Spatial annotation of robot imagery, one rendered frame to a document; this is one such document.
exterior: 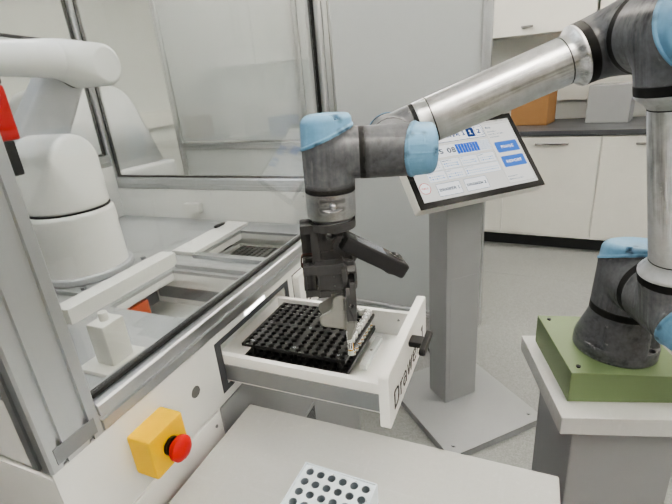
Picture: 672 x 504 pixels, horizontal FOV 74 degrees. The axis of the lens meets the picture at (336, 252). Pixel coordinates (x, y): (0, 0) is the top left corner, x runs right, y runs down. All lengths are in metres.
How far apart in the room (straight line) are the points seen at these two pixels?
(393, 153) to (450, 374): 1.47
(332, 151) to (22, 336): 0.44
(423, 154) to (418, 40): 1.79
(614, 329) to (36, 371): 0.93
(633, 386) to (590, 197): 2.76
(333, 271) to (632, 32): 0.51
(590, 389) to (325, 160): 0.67
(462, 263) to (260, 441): 1.11
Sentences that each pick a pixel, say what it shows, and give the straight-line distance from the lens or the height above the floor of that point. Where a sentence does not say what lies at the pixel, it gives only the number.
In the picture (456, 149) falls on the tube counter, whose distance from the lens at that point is 1.64.
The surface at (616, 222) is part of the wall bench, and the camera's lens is 3.76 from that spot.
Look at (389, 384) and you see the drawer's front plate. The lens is 0.76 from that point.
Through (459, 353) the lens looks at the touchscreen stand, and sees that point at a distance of 1.96.
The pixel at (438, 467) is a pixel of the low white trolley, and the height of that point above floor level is 0.76.
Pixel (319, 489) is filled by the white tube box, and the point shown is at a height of 0.80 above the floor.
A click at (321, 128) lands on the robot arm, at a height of 1.32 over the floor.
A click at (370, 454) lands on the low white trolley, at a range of 0.86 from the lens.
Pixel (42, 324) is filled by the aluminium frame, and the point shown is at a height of 1.13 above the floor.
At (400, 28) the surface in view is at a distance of 2.43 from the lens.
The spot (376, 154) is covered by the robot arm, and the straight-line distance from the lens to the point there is 0.62.
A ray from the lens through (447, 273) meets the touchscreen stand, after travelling 1.74.
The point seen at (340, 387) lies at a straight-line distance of 0.81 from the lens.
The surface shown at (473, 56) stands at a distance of 2.34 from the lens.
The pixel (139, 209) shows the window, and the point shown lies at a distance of 0.74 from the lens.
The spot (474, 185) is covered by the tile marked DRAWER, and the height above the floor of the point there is 1.00.
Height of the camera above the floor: 1.38
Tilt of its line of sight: 21 degrees down
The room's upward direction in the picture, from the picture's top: 5 degrees counter-clockwise
